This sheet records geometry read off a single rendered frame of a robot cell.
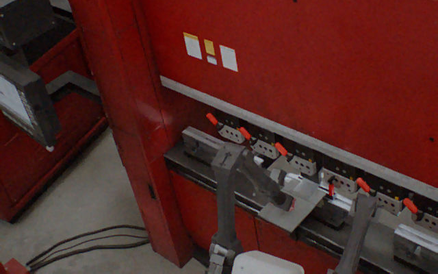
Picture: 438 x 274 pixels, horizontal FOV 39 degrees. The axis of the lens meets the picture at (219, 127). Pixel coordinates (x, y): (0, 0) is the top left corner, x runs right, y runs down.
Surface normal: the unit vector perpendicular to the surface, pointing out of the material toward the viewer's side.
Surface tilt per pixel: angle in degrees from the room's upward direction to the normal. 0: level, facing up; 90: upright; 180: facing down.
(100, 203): 0
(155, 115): 90
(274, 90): 90
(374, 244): 0
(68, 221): 0
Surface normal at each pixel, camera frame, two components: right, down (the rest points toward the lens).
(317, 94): -0.65, 0.55
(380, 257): -0.14, -0.76
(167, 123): 0.75, 0.33
